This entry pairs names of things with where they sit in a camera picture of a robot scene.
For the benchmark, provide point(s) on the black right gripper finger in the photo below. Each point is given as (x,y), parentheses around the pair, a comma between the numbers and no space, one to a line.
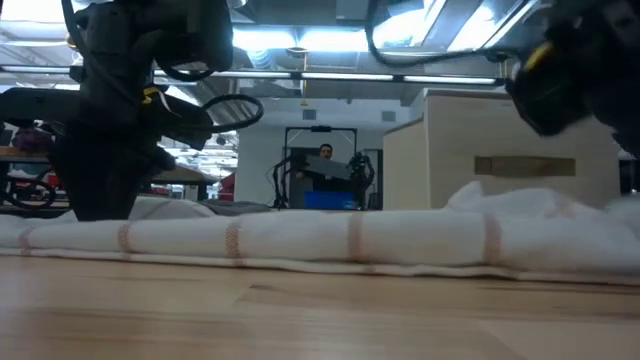
(631,135)

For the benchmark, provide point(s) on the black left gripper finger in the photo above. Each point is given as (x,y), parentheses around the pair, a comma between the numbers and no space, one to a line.
(164,161)
(100,175)

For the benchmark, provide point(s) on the white red-checked towel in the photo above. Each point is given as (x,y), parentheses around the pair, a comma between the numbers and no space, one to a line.
(300,235)

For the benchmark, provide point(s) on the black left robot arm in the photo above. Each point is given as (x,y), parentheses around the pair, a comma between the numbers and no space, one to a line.
(35,105)

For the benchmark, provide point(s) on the black background robot arm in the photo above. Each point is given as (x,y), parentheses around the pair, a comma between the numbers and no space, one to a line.
(282,175)
(361,167)

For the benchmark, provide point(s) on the dark maroon bag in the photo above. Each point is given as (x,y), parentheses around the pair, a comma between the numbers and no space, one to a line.
(32,140)

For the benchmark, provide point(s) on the black round equipment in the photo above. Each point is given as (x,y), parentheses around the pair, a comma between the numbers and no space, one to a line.
(11,196)

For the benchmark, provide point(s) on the long ceiling light fixture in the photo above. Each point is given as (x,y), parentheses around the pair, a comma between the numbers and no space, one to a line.
(250,74)
(350,76)

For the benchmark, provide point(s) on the person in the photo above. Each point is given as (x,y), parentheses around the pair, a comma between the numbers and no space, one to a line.
(326,151)

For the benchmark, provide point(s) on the beige fabric storage box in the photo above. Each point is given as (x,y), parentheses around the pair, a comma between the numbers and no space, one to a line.
(450,150)

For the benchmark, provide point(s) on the blue bin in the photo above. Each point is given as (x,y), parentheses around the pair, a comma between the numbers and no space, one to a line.
(330,201)

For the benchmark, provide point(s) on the wall vent grille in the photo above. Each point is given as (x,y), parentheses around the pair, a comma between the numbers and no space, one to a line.
(389,116)
(309,114)

